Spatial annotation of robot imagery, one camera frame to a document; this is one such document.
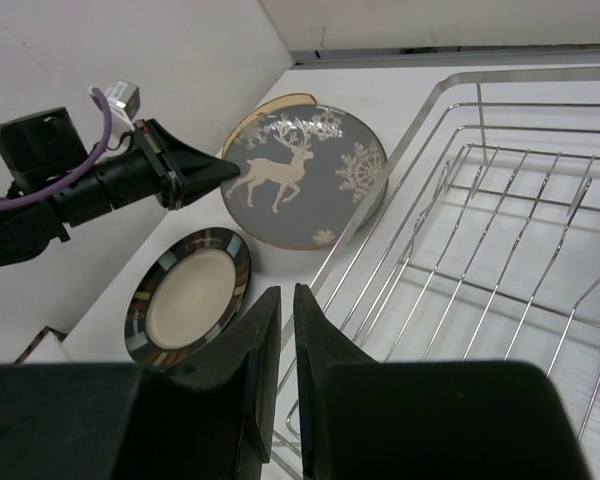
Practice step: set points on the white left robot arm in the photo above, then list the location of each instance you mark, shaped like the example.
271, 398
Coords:
58, 183

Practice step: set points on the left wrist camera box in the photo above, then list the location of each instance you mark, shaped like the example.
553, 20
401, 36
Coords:
124, 98

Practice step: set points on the wire dish rack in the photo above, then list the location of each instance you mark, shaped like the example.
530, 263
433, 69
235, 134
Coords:
487, 246

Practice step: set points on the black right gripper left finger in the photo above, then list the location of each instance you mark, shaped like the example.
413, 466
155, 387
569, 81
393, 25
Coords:
211, 417

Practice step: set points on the beige bird pattern plate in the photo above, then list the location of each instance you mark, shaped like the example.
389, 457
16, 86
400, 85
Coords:
291, 99

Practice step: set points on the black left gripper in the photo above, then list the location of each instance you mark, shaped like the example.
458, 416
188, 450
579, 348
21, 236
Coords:
155, 163

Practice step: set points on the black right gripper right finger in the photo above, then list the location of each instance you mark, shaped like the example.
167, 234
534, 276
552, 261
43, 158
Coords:
345, 400

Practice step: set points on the grey reindeer plate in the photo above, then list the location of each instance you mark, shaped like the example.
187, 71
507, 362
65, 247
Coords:
304, 171

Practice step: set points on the striped rim cream plate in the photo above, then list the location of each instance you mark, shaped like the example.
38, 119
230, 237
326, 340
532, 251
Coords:
187, 297

